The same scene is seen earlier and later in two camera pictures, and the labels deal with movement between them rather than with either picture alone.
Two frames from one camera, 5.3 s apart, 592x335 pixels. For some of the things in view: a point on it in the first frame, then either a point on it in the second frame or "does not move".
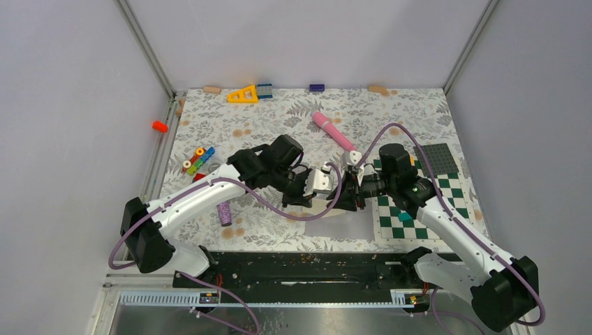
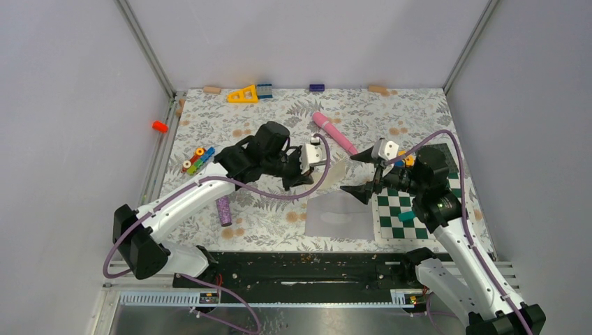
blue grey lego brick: x=264 y=91 does not move
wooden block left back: x=212 y=90 does not move
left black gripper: x=299 y=199 → x=288 y=183
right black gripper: x=350 y=192 → x=364 y=192
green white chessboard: x=390 y=222 does not move
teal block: x=404 y=216 does not move
